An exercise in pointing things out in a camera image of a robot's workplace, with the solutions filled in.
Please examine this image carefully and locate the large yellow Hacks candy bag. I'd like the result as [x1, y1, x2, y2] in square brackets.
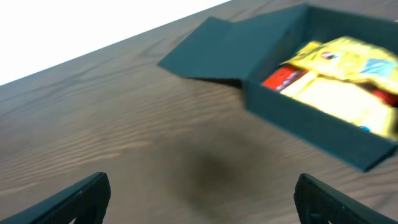
[285, 36, 397, 95]

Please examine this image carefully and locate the black open gift box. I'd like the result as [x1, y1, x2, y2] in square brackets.
[159, 4, 397, 171]

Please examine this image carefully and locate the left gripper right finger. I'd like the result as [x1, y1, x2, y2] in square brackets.
[294, 173, 397, 224]

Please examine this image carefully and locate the yellow snack bar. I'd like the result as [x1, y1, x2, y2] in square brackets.
[280, 72, 397, 141]

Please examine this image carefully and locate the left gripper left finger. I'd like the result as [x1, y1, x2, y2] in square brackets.
[1, 172, 111, 224]

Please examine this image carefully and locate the red snack packet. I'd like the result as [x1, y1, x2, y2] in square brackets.
[261, 64, 397, 106]

